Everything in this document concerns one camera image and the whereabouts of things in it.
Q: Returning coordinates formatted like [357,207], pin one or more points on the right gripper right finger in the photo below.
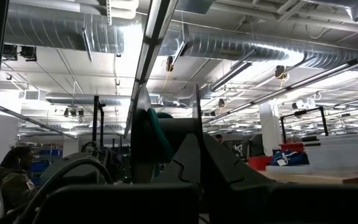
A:
[275,205]

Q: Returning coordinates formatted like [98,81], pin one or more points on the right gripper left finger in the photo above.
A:
[120,205]

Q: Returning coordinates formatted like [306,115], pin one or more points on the red plastic bin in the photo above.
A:
[259,163]
[292,147]

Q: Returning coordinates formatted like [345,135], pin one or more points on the blue bag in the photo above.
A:
[291,158]

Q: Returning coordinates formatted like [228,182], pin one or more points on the clear plastic bin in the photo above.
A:
[334,155]

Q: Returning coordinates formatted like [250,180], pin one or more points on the person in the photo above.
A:
[218,138]
[14,183]

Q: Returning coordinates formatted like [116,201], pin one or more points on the blue storage bins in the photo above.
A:
[47,152]

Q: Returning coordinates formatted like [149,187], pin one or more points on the long led light bar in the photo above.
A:
[322,74]
[154,31]

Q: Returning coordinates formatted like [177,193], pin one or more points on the black vertical post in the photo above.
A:
[96,124]

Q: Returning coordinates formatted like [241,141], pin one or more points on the black gantry frame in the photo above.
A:
[303,111]

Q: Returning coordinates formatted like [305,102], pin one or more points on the silver ventilation duct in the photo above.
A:
[228,46]
[57,31]

